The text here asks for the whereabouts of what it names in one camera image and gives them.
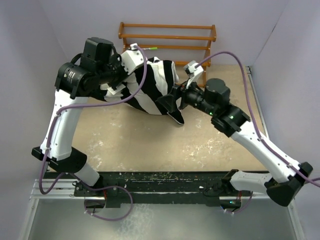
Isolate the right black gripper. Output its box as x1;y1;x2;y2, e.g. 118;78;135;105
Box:
158;75;217;117

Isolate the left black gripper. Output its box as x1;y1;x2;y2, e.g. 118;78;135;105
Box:
96;52;134;91

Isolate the black white striped pillowcase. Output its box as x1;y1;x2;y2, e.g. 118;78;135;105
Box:
91;57;185;125

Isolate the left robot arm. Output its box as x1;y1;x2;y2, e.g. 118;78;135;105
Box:
31;37;126;196

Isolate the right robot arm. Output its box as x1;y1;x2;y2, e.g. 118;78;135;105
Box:
157;78;313;207

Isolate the wooden shoe rack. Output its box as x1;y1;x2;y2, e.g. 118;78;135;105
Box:
118;21;217;88

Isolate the green capped marker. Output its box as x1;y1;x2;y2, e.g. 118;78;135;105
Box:
147;47;158;51

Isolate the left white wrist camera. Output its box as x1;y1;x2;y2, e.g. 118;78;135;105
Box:
120;43;148;75

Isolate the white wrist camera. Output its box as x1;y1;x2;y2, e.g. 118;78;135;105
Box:
183;60;204;89
120;43;148;75

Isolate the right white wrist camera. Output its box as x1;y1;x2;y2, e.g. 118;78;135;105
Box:
183;60;204;89

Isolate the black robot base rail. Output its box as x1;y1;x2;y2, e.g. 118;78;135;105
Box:
72;171;242;211

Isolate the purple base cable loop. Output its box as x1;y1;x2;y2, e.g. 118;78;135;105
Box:
83;184;135;221

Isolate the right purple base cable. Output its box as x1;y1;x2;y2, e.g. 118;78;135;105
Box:
221;189;253;216

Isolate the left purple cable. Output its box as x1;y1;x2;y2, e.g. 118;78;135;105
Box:
39;44;149;195

